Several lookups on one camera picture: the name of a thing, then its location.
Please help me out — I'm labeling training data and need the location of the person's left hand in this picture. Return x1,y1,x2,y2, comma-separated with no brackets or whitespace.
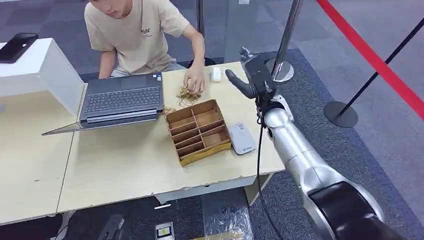
183,63,207,95

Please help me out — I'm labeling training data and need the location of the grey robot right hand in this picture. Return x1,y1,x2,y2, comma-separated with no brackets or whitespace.
225,46,277,112

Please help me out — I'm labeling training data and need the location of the pile of tan rubber bands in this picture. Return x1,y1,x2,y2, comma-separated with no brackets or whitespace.
176,84,202,108

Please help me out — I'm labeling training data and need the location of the small white mouse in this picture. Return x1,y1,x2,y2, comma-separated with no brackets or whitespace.
210,65,222,83

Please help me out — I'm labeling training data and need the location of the wooden divided card box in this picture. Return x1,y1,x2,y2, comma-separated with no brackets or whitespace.
165,98,232,168

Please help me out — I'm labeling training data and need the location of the dark pole with black base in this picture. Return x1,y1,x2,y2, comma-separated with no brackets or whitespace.
188,0,217,67

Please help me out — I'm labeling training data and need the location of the pale grey card reader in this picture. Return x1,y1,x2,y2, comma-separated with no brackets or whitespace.
227,122,257,156

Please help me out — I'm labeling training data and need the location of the person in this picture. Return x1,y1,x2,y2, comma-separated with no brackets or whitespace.
84,0,207,95

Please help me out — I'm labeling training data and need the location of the dark grey laptop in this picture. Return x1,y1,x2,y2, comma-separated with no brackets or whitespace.
41,72,165,137

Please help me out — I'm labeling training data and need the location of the pale wooden desk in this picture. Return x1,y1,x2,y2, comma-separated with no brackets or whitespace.
0,90,88,226
56,60,287,214

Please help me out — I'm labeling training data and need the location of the clear plastic wrap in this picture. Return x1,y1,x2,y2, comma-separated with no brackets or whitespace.
201,204,255,240

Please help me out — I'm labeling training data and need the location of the floor power socket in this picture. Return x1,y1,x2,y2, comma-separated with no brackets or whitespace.
154,221,176,240

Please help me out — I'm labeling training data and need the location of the black floor device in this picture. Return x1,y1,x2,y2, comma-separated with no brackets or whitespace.
96,214,125,240

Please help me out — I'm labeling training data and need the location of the black flat device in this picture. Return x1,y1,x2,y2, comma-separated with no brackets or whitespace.
0,32,40,64

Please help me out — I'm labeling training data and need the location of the chrome stanchion post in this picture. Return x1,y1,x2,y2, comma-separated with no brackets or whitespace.
265,0,304,84

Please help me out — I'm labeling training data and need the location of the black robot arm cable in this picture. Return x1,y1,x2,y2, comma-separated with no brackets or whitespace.
255,109,283,240

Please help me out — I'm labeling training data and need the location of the black stanchion post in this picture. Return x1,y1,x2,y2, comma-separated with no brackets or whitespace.
323,17,424,129

